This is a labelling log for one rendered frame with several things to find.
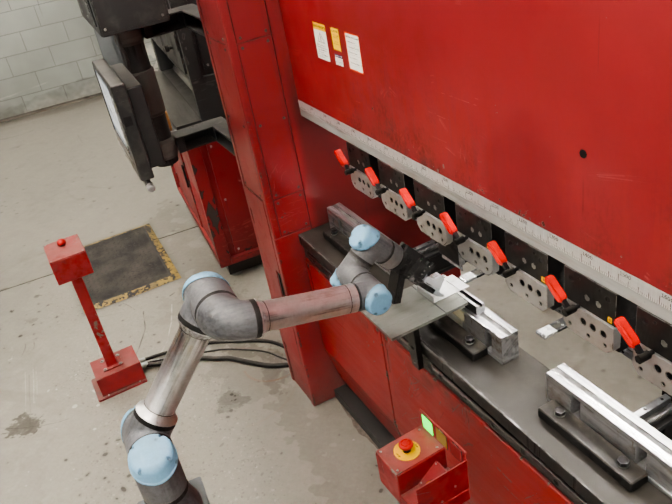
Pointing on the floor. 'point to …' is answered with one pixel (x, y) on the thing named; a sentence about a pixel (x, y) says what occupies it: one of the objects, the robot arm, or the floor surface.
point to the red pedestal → (70, 265)
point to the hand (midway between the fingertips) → (432, 291)
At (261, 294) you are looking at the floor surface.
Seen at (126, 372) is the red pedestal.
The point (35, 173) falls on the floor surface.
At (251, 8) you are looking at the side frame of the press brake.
